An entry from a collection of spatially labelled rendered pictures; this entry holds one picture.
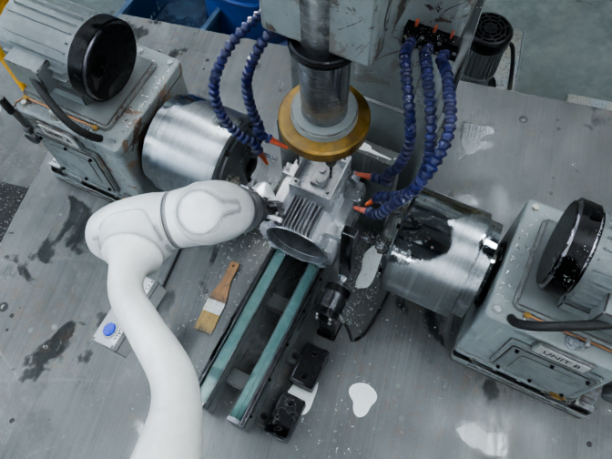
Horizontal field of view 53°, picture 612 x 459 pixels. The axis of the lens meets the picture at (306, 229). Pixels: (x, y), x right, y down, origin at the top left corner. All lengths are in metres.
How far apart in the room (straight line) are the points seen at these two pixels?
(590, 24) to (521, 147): 1.63
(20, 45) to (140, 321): 0.76
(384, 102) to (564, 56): 1.92
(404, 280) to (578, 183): 0.73
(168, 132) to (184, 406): 0.78
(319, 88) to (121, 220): 0.40
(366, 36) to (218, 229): 0.36
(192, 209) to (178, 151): 0.47
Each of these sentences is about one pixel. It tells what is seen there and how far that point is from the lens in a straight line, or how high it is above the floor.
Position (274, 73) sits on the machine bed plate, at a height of 0.80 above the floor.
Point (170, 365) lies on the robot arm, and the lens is 0.84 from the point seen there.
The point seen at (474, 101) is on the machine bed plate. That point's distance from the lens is 1.94.
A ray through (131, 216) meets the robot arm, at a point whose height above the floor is 1.42.
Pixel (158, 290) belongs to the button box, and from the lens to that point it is 1.38.
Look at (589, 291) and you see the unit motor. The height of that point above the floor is 1.30.
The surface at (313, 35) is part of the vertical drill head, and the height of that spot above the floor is 1.60.
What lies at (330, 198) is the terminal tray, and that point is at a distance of 1.32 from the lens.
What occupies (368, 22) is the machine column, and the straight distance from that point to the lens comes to 0.91.
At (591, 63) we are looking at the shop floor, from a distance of 3.27.
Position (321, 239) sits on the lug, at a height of 1.09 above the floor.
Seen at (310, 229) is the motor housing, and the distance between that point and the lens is 1.35.
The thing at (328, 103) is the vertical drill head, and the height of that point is 1.43.
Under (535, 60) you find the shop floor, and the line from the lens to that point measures 3.19.
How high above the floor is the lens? 2.32
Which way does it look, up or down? 65 degrees down
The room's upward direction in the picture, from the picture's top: 3 degrees counter-clockwise
